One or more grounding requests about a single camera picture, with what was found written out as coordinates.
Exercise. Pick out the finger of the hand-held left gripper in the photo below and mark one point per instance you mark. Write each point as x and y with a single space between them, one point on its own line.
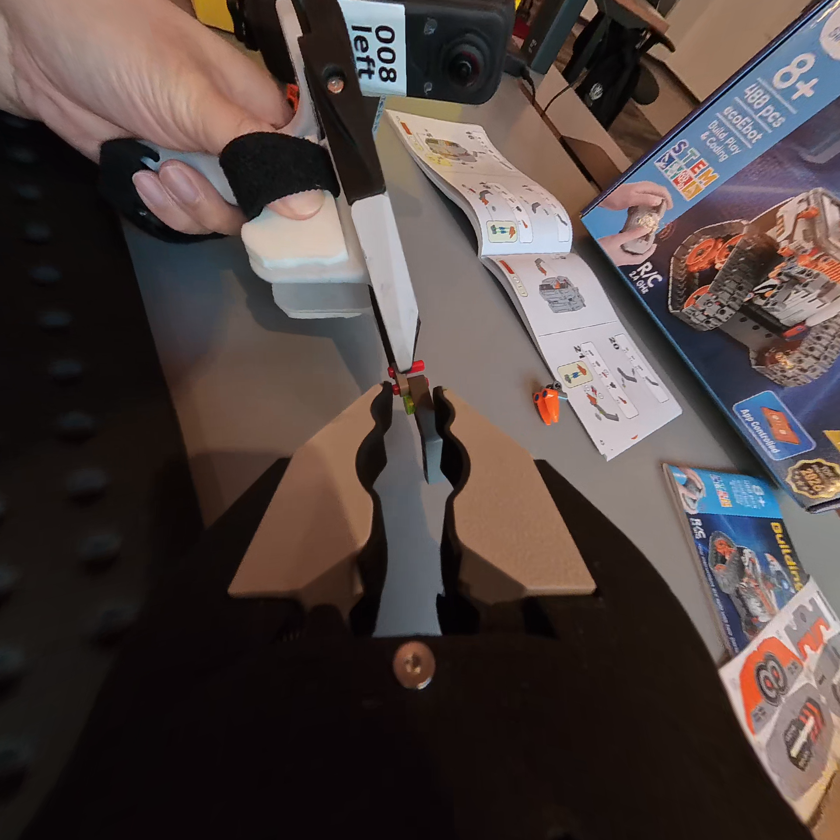
387 275

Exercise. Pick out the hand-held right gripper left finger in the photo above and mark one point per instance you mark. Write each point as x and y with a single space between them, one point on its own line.
308 525

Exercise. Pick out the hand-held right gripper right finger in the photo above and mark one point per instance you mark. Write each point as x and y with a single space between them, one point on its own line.
518 525

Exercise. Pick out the grey bent beam with pins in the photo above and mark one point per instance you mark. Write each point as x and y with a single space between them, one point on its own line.
430 446

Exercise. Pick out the orange claw piece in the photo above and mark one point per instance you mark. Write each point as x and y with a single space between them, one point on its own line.
546 405

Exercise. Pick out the dark teal desk leg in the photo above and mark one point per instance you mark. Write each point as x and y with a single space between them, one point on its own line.
554 33

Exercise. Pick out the grey desk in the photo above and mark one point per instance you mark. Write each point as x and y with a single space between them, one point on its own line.
262 407

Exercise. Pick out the person's left hand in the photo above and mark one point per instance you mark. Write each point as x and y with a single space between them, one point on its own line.
131 65

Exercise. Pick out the black backpack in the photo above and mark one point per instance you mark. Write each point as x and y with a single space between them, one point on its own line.
604 72

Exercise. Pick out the open instruction booklet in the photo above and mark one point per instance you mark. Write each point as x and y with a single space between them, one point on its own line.
558 308

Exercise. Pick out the long wooden table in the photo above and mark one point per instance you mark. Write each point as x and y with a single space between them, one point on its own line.
640 13

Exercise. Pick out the black office chair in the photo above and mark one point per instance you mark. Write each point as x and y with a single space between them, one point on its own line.
656 59

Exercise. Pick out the blue closed manual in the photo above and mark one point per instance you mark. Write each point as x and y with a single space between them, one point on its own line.
728 525

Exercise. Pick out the yellow storage bin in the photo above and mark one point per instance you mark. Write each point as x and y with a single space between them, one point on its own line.
213 13

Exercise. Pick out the blue robot kit box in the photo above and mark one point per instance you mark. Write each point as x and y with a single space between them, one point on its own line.
722 164

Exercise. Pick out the robot sticker sheet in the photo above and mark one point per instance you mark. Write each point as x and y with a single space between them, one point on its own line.
781 689

